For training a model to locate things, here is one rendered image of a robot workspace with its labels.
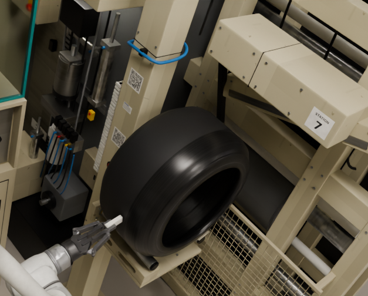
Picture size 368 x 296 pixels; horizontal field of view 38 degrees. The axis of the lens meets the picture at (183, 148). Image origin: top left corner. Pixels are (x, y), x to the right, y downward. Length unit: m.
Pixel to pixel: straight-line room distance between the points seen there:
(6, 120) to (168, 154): 0.75
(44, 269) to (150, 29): 0.89
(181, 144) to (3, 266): 0.72
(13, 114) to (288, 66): 1.12
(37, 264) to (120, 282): 1.47
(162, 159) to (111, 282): 1.51
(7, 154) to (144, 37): 0.86
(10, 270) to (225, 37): 1.11
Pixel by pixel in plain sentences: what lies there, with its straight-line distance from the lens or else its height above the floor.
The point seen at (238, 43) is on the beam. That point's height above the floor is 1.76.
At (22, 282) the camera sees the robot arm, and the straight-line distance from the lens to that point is 1.60.
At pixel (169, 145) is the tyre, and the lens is 1.87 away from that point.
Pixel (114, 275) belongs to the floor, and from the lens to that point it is 3.28.
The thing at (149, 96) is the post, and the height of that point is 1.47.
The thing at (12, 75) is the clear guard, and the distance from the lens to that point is 2.13.
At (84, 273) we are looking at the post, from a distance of 2.83.
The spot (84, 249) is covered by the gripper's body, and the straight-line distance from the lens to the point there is 1.89.
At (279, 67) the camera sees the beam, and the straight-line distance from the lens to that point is 1.90.
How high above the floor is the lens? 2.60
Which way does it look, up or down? 37 degrees down
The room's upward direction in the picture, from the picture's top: 22 degrees clockwise
